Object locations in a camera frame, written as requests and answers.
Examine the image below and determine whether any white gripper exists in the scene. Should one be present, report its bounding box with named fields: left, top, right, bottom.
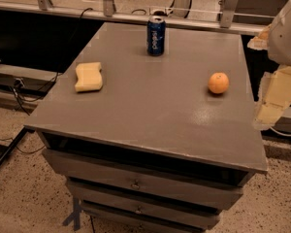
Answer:
left=247, top=0, right=291, bottom=125

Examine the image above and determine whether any orange fruit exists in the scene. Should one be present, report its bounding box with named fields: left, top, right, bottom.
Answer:
left=208, top=73, right=230, bottom=94

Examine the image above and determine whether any yellow sponge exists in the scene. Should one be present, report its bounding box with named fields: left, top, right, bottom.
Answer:
left=75, top=62, right=103, bottom=92

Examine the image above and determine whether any blue Pepsi can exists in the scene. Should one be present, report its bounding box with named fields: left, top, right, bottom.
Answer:
left=146, top=16, right=166, bottom=56

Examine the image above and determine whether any grey drawer cabinet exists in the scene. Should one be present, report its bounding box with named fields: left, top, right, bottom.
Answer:
left=25, top=23, right=267, bottom=233

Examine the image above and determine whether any top drawer knob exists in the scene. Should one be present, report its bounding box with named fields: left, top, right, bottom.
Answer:
left=131, top=181, right=141, bottom=190

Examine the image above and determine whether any drawer knob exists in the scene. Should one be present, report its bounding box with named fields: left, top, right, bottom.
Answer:
left=131, top=181, right=141, bottom=190
left=135, top=206, right=143, bottom=215

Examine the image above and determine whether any middle drawer knob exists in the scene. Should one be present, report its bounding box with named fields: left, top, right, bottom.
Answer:
left=135, top=206, right=143, bottom=215

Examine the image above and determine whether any black tripod leg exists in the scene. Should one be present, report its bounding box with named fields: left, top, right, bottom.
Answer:
left=0, top=128, right=28, bottom=167

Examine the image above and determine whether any white cable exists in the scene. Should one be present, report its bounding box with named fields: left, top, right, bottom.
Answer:
left=269, top=125, right=291, bottom=138

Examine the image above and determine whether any black cable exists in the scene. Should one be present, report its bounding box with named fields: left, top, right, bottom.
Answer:
left=9, top=7, right=95, bottom=117

